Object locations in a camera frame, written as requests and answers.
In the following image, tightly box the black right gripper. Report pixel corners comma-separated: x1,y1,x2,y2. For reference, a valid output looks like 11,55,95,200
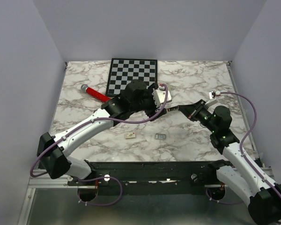
178,98,218,133

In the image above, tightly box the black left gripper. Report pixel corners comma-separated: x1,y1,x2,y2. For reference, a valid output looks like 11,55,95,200
130,83,167,121

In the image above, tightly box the grey staple strip tray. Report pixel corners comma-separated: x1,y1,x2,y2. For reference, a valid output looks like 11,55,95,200
155,133,166,140

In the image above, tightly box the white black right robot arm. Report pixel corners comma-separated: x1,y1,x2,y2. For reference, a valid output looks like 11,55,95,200
178,100,281,225

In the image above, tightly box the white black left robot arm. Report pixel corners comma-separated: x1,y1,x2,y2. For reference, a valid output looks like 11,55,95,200
36,80,169,185

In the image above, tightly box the small staple box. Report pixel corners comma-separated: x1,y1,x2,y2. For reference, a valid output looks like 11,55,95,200
125,132,136,139

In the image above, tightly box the black white chessboard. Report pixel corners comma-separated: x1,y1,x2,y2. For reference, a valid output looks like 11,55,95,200
105,58,158,97

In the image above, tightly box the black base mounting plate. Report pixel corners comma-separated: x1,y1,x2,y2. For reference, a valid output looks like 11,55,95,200
64,160,232,198

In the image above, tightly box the red glitter toy microphone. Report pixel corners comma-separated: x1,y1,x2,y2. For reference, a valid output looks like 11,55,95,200
81,84,110,102

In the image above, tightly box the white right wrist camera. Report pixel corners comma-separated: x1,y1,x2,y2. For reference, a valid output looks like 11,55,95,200
206,90,221,107

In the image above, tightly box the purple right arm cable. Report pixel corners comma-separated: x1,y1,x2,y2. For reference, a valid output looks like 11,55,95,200
206,90,281,222

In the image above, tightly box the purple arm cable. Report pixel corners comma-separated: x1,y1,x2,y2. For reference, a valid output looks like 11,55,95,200
30,83,169,207
206,90,281,222

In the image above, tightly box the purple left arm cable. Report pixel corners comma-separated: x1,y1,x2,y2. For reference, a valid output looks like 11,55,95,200
30,83,169,207

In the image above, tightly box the aluminium rail right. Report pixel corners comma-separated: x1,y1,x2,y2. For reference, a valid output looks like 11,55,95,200
204,167,274,188

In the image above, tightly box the aluminium rail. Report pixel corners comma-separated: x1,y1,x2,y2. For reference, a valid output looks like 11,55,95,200
204,167,274,188
28,174,78,189

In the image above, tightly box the aluminium rail left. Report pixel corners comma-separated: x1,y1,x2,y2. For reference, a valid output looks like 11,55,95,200
28,174,78,189

